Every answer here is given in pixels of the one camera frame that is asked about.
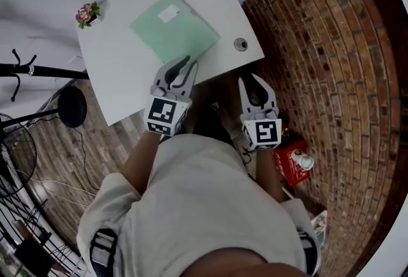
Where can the black standing fan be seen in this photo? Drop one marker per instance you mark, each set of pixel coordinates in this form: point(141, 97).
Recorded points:
point(72, 106)

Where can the person's right forearm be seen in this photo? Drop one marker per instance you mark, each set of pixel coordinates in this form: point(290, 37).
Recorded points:
point(269, 173)

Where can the white paper cup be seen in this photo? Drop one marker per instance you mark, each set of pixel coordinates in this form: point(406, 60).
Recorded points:
point(303, 161)

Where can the black coat rack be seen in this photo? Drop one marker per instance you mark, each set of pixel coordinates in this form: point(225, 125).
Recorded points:
point(57, 71)

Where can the pink flowers in white pot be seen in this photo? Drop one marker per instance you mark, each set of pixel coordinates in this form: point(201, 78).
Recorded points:
point(86, 14)

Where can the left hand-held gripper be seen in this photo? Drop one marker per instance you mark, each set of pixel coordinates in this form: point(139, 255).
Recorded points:
point(162, 111)

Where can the printed magazine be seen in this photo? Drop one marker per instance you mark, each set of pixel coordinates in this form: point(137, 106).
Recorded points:
point(320, 228)

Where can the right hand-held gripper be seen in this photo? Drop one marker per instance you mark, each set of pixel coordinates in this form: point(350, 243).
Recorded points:
point(264, 132)

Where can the green translucent folder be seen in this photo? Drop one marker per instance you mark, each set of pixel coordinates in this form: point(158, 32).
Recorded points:
point(178, 36)

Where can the person's legs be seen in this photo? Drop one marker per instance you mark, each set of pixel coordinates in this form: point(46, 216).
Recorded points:
point(212, 125)

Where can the person's beige shirt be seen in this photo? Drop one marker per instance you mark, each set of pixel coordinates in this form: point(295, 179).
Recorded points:
point(204, 199)

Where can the red cardboard box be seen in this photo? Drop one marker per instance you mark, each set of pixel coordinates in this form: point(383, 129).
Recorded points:
point(287, 170)

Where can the person's left forearm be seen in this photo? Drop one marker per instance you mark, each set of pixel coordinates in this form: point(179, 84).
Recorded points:
point(140, 164)

